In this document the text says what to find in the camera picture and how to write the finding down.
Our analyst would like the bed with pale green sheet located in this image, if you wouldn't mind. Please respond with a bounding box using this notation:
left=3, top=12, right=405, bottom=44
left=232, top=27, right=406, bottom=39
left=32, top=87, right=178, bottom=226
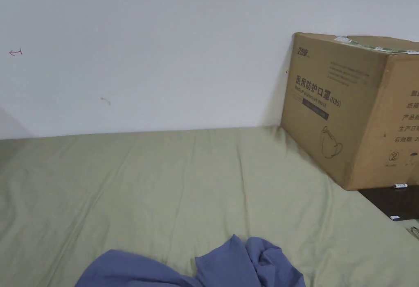
left=0, top=124, right=419, bottom=287

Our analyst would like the blue garment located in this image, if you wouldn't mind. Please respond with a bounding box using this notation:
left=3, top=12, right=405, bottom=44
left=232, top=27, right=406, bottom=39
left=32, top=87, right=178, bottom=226
left=74, top=234, right=306, bottom=287

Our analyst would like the brown cardboard carton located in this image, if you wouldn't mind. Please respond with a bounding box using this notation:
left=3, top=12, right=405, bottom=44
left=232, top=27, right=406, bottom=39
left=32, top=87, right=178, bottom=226
left=280, top=32, right=419, bottom=191

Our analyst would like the dark brown wooden table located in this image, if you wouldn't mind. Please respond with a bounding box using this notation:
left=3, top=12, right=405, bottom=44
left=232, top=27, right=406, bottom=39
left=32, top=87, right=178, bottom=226
left=358, top=184, right=419, bottom=222

